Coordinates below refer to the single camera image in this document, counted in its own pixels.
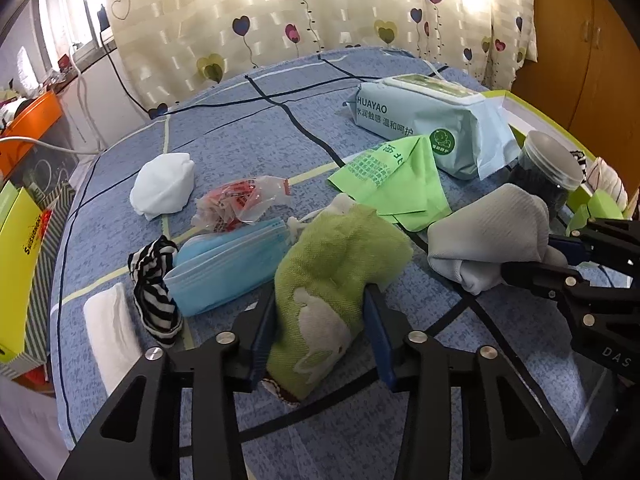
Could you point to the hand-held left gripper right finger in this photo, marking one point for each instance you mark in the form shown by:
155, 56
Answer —
380, 342

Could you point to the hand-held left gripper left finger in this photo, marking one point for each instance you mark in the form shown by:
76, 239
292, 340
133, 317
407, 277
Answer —
260, 342

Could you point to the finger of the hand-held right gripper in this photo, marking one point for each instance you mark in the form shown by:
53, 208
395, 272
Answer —
535, 277
567, 249

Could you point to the grey cloth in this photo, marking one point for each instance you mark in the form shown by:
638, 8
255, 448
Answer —
480, 230

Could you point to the green rabbit towel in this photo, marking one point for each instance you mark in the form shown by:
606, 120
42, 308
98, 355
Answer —
330, 270

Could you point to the black white striped sock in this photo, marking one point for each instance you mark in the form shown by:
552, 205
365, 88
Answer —
580, 157
150, 270

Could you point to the green-rimmed white tray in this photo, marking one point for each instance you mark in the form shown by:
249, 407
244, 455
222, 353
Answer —
540, 110

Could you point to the clear red-printed plastic packet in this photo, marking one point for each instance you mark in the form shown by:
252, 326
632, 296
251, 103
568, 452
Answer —
235, 200

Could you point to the white towel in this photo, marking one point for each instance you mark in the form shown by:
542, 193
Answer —
112, 330

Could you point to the green plastic bag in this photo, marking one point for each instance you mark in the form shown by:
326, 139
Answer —
390, 185

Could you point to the white thin-striped sock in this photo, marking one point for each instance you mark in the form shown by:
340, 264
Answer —
605, 180

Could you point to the clear plastic jar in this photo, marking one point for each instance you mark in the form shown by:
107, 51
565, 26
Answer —
545, 170

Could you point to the blue face mask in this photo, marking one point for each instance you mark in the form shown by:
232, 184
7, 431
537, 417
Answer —
220, 270

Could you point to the white cloth ball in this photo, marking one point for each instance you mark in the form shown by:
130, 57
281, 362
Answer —
162, 185

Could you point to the wooden wardrobe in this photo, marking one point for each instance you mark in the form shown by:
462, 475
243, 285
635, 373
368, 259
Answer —
590, 60

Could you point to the wet wipes pack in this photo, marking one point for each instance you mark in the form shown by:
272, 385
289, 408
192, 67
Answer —
425, 115

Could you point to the blue plaid bedsheet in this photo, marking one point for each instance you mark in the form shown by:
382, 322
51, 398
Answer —
250, 135

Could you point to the striped gift bag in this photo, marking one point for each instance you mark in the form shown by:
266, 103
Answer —
55, 260

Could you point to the yellow-green box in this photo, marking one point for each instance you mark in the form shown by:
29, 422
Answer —
20, 260

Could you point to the orange box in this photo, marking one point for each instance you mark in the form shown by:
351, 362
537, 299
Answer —
35, 115

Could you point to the heart print curtain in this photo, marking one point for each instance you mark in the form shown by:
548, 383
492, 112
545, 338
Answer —
350, 10

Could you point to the black power adapter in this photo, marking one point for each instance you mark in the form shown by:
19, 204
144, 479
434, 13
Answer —
102, 17

